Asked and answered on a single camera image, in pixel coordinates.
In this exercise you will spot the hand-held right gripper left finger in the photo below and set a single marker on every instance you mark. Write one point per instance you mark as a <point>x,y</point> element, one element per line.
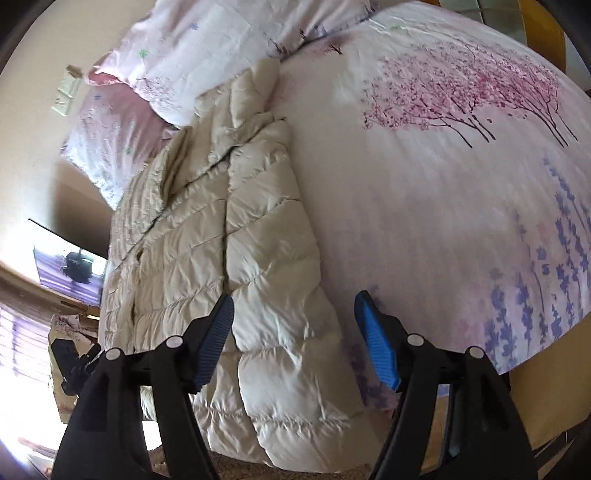
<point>216,341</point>

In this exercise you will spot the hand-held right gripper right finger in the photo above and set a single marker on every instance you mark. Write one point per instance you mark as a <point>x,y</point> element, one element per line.
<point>378,341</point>

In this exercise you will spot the cream puffer jacket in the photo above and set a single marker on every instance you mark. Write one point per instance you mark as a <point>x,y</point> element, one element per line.
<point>258,230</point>

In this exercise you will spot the floral printed bed sheet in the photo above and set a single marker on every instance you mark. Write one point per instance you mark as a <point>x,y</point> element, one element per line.
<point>415,207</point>

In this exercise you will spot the pink floral pillow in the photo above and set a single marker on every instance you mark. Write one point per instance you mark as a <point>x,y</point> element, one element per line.
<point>111,138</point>

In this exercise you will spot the white floral pillow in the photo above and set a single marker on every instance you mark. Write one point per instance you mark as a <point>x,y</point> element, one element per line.
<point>207,46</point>

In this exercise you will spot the wall-mounted television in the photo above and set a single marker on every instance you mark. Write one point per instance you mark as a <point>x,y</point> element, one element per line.
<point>69,272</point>

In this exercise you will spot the wooden bed frame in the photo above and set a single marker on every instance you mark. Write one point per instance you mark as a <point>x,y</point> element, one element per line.
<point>540,383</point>

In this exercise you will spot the white wall switch plate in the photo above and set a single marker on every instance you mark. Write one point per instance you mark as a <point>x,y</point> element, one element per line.
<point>64,94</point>

